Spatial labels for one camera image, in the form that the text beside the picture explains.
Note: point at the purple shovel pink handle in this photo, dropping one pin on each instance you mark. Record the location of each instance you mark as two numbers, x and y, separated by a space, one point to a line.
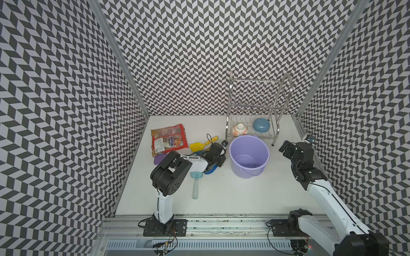
159 158

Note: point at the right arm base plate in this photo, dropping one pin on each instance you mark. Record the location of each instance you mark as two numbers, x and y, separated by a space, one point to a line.
282 228

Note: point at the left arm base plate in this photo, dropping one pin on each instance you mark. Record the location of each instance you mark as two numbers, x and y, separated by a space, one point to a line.
174 227

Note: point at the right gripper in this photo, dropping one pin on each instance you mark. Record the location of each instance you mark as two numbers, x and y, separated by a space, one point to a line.
288 150

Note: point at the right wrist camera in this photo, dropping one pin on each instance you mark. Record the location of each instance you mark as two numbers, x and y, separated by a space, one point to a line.
310 139

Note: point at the red candy bag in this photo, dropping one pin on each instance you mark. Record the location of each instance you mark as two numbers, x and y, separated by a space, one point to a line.
168 139

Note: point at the light blue plastic shovel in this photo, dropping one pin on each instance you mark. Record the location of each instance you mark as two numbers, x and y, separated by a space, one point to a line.
196 176

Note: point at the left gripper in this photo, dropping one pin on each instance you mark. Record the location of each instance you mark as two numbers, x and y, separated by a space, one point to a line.
221 160

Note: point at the blue ceramic bowl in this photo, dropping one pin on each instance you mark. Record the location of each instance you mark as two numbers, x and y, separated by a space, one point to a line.
261 125

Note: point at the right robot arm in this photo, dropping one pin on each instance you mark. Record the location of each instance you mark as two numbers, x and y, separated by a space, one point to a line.
353 237

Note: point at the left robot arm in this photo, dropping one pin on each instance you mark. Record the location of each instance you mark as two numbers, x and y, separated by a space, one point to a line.
170 173

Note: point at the yellow toy shovel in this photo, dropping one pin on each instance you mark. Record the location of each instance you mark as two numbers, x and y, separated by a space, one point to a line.
199 146

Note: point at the red white patterned bowl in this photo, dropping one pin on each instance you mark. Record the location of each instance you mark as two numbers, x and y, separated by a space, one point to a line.
239 130

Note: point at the purple plastic bucket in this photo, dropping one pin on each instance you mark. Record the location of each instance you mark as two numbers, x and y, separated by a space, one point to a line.
249 156

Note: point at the aluminium front rail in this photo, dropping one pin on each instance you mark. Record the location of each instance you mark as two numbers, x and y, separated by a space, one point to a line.
199 226

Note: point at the metal dish rack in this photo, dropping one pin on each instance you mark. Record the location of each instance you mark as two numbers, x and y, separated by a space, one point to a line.
250 99

